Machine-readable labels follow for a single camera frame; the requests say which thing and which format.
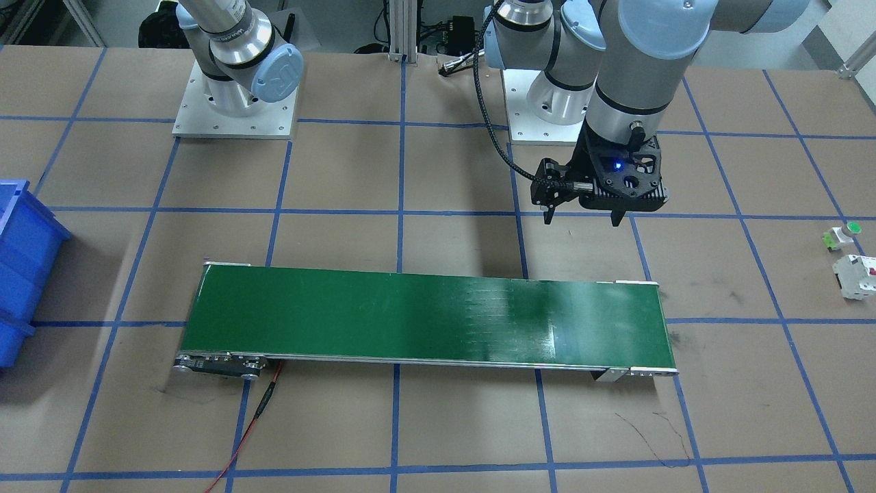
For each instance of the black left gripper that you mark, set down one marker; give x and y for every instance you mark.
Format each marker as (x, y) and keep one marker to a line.
(582, 163)

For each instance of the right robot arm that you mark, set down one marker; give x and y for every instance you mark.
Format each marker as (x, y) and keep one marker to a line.
(234, 41)

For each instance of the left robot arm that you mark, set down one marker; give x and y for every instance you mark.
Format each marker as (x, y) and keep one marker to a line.
(613, 67)

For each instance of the white circuit breaker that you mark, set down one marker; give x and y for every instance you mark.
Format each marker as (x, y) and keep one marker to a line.
(856, 276)

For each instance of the green conveyor belt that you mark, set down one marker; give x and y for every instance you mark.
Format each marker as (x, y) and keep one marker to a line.
(242, 315)

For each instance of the blue plastic bin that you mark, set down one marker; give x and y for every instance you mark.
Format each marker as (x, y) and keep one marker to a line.
(30, 239)

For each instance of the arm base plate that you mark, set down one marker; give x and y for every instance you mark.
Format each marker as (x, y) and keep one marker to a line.
(539, 112)
(224, 109)

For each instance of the green push button switch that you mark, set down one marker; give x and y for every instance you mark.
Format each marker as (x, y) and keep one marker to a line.
(837, 238)

